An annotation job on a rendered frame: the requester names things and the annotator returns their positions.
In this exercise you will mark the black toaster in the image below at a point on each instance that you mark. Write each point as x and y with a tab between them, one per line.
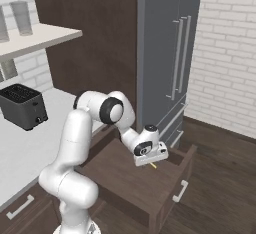
21	106

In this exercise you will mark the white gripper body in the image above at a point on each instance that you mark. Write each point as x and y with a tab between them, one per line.
150	158

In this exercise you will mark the grey fridge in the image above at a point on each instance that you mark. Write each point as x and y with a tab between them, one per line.
160	44

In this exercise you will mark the tall dark brown cabinet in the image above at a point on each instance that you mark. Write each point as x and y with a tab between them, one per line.
96	34

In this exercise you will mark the open brown wooden drawer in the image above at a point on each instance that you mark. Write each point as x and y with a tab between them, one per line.
133	181

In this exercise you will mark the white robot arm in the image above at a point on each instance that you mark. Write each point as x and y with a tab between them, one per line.
76	138

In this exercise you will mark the closed brown drawer front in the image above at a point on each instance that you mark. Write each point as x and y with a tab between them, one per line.
30	216

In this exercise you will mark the white wall shelf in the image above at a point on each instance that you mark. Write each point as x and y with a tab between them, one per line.
36	39

